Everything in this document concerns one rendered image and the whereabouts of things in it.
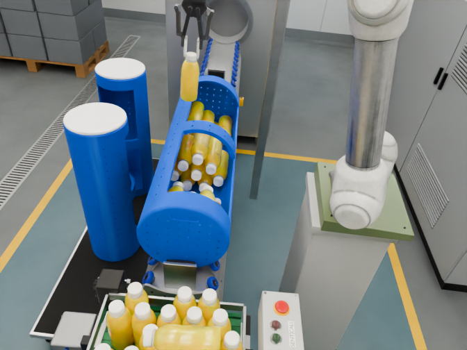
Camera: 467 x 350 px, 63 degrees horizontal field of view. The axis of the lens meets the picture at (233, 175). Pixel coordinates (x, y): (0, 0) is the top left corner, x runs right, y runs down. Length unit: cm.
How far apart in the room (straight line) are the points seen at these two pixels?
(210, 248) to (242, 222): 157
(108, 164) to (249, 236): 121
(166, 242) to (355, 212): 57
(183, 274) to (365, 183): 61
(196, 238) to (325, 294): 79
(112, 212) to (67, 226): 81
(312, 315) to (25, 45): 407
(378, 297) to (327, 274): 99
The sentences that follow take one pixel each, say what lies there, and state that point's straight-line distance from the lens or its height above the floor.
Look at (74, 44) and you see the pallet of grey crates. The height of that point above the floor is 37.
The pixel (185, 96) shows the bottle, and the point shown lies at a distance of 148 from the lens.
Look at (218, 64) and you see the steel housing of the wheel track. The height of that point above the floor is 93.
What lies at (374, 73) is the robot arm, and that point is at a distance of 102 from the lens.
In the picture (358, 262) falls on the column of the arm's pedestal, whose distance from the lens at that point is 161.
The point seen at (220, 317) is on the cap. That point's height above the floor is 108.
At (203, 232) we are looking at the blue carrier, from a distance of 114.
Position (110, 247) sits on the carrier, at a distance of 227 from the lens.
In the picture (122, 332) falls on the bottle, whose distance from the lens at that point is 114.
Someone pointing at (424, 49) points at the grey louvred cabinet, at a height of 98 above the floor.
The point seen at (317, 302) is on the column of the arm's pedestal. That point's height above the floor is 52.
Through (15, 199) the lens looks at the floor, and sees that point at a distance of 316.
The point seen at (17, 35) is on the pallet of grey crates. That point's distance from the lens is 489.
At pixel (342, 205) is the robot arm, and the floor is 124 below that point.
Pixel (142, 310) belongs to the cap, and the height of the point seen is 108.
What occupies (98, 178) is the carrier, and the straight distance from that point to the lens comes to 191.
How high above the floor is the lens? 199
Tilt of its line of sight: 39 degrees down
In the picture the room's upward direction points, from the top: 6 degrees clockwise
